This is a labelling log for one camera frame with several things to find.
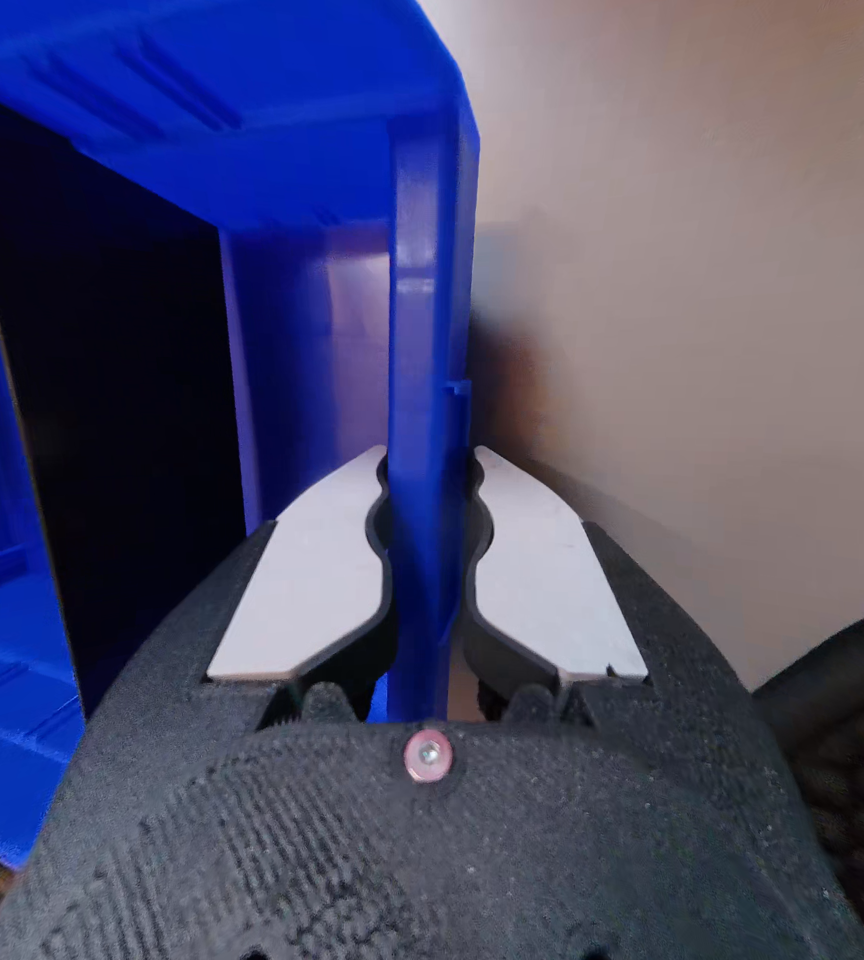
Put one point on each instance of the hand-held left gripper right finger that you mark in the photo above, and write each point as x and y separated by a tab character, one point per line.
552	592

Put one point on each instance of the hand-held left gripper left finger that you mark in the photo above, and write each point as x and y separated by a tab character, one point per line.
304	585

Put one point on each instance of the blue storage bin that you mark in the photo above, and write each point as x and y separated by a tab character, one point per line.
432	225

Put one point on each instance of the black textured armrest pad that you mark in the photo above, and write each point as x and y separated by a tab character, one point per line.
851	750

